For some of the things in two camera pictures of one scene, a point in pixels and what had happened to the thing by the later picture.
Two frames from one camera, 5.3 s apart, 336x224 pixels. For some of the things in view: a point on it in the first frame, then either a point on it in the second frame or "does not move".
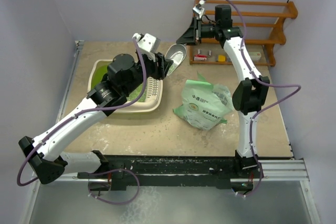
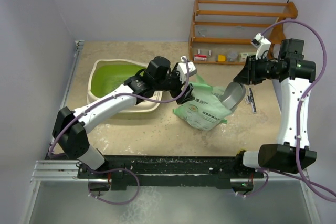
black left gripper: [160, 66] to [187, 96]
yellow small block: [221, 58] does not move
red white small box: [200, 57] does not move
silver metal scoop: [177, 53] to [233, 94]
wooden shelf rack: [262, 24] does not move
